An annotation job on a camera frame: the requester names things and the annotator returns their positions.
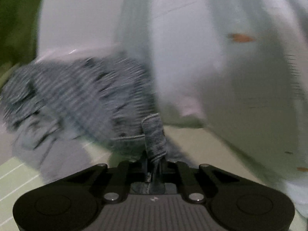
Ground blue denim jeans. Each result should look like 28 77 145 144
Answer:
109 113 197 195

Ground light carrot print curtain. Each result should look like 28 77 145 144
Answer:
38 0 307 216

